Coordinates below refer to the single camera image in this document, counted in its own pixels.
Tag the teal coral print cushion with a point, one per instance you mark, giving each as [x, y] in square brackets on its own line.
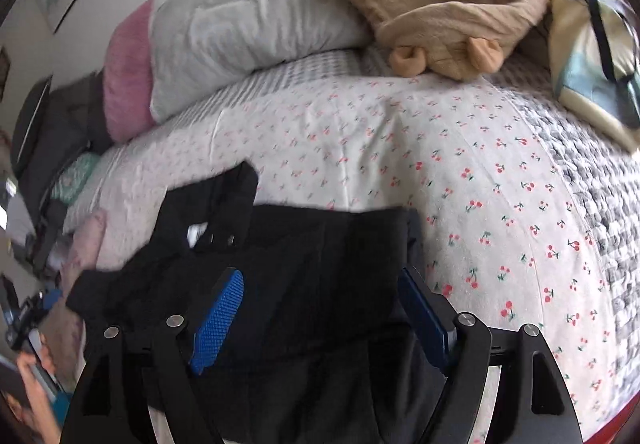
[75, 179]

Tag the large dark grey cushion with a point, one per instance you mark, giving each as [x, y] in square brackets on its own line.
[70, 134]

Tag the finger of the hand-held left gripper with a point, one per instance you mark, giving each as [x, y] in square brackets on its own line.
[51, 299]

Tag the black quilted jacket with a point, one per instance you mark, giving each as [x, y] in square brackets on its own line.
[310, 274]

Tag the black cushion with white piping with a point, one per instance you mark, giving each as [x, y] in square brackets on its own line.
[30, 129]

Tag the white pillow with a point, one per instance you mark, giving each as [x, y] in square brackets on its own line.
[250, 24]

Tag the pink floral quilt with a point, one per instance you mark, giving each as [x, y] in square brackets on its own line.
[87, 239]

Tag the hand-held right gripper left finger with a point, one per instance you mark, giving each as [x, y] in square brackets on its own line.
[220, 324]

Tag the pink pillow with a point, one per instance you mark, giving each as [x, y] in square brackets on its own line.
[127, 84]

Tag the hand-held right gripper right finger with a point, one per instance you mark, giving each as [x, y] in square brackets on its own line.
[425, 324]

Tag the cherry print bed sheet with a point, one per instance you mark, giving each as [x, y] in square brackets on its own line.
[450, 149]

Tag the person's left hand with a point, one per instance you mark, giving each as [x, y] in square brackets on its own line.
[37, 374]

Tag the cream tote bag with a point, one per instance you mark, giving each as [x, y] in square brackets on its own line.
[595, 54]

